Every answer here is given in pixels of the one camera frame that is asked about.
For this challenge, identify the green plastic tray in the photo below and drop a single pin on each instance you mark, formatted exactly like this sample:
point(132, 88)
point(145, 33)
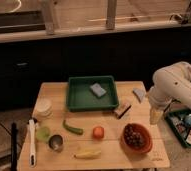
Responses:
point(81, 98)

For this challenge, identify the blue sponge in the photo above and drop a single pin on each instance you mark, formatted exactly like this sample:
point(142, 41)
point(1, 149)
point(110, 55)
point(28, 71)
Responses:
point(97, 90)

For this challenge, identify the white handled brush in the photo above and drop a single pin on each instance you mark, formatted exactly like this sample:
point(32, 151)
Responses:
point(32, 143)

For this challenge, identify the wooden block eraser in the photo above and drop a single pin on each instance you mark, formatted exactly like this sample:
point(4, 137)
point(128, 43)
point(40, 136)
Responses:
point(122, 109)

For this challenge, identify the green bin of items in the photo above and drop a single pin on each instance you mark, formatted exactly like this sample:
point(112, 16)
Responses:
point(180, 123)

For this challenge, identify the red apple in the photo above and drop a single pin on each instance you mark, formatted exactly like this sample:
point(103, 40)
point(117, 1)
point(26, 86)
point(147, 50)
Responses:
point(98, 132)

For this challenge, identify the small metal cup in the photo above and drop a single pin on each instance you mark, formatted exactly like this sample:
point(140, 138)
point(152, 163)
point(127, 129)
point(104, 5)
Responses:
point(56, 143)

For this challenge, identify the orange bowl of grapes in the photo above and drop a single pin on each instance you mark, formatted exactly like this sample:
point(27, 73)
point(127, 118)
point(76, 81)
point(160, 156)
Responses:
point(136, 139)

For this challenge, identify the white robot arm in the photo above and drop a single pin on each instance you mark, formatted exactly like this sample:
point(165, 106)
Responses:
point(170, 82)

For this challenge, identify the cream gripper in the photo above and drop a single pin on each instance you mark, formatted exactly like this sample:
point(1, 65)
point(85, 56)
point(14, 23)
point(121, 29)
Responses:
point(155, 115)

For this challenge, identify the black pole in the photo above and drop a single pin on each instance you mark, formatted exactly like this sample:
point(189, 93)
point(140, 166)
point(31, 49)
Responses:
point(13, 147)

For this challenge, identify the yellow banana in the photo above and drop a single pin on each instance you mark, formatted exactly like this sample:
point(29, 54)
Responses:
point(87, 154)

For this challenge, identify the grey wedge block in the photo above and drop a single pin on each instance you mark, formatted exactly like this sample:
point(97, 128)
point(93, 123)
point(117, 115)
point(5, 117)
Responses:
point(140, 94)

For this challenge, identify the light green cup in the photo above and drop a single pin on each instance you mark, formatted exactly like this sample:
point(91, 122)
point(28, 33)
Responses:
point(43, 134)

